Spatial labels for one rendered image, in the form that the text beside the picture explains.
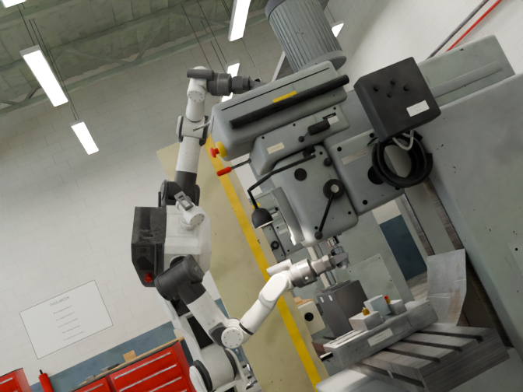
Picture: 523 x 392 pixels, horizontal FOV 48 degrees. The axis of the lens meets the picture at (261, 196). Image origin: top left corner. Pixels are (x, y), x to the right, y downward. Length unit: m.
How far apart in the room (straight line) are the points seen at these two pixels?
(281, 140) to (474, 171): 0.66
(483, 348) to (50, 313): 10.10
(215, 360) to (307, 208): 0.83
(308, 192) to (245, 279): 1.83
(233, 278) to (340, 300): 1.52
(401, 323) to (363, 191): 0.46
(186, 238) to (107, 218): 9.05
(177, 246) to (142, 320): 8.89
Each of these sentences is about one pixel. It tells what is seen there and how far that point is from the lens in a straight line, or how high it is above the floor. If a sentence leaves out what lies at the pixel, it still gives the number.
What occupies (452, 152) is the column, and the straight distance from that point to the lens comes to 2.09.
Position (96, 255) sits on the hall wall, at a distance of 11.21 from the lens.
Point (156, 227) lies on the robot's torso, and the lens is 2.27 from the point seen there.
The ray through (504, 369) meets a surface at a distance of 2.18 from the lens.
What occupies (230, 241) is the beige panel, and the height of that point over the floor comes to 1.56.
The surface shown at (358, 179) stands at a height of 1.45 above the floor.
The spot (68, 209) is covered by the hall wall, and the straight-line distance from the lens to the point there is 11.40.
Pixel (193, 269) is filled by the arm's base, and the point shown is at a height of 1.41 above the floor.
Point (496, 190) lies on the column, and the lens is 2.13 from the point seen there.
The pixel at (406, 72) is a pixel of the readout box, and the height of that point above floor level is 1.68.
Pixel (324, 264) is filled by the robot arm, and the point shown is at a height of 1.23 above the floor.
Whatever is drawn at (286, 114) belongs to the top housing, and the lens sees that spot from 2.06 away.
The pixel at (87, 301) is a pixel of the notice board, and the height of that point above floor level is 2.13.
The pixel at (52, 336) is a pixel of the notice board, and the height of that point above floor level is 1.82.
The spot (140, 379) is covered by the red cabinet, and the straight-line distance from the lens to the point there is 6.62.
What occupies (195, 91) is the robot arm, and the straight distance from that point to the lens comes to 2.21.
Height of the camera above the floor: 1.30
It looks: 7 degrees up
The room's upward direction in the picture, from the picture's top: 25 degrees counter-clockwise
